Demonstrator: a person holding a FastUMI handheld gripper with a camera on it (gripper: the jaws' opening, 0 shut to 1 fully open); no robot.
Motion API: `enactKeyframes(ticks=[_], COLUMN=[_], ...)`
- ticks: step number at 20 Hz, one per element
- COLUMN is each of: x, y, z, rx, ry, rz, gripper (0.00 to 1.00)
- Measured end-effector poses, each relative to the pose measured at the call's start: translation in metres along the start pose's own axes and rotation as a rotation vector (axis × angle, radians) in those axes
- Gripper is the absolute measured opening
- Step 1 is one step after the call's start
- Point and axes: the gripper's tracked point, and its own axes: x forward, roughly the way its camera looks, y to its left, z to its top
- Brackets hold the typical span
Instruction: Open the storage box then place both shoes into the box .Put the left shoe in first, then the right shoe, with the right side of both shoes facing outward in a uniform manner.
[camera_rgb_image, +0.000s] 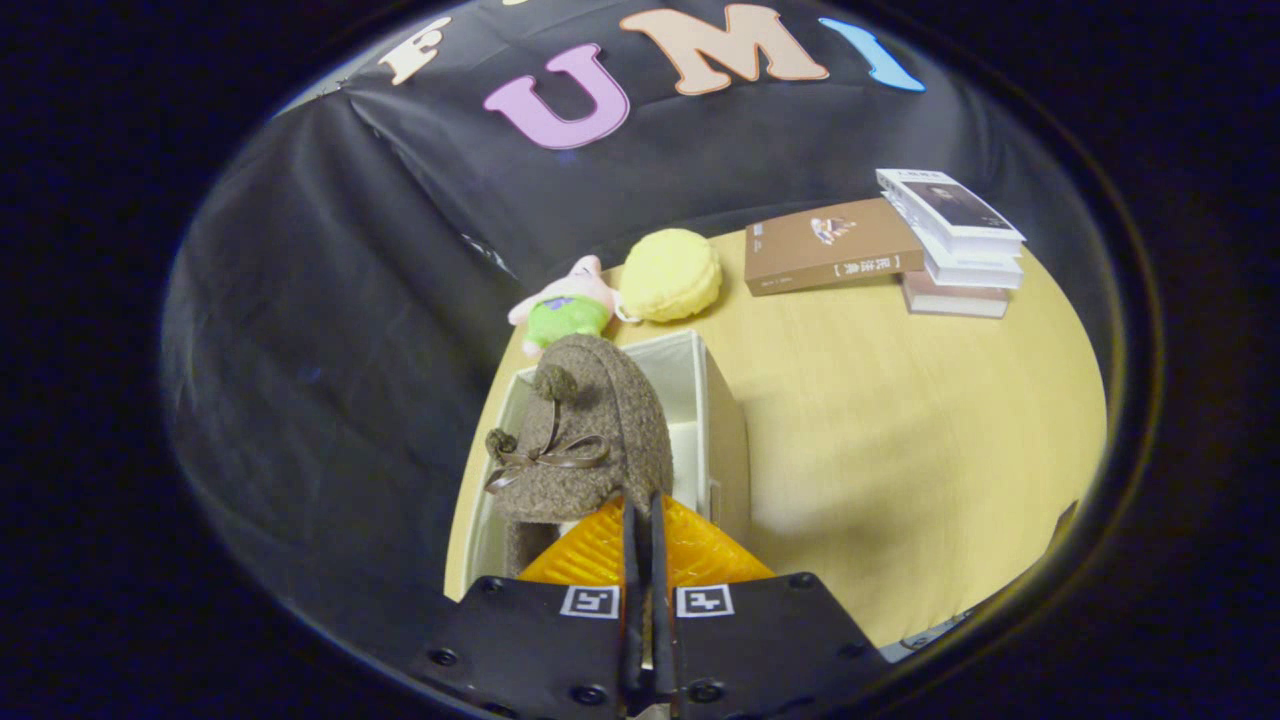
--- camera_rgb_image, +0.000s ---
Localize yellow round plush toy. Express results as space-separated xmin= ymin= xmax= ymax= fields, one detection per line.
xmin=617 ymin=227 xmax=724 ymax=324

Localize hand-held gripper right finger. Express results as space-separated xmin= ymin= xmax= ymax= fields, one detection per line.
xmin=650 ymin=489 xmax=893 ymax=720

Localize white portrait cover book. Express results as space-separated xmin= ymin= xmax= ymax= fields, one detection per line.
xmin=876 ymin=167 xmax=1028 ymax=257

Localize beige fabric storage box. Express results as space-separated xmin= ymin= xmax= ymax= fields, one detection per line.
xmin=464 ymin=329 xmax=754 ymax=603

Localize black backdrop cloth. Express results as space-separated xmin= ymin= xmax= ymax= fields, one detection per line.
xmin=158 ymin=0 xmax=1101 ymax=686

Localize pale pink book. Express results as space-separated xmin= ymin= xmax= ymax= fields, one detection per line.
xmin=901 ymin=270 xmax=1011 ymax=320

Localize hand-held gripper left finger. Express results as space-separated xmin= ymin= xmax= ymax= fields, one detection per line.
xmin=412 ymin=496 xmax=645 ymax=720

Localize pink and green plush toy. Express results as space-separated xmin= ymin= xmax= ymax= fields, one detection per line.
xmin=507 ymin=254 xmax=627 ymax=360

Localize brown book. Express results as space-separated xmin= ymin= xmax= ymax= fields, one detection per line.
xmin=742 ymin=196 xmax=927 ymax=298

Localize brown fleece shoe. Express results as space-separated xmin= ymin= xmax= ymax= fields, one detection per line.
xmin=484 ymin=332 xmax=677 ymax=580

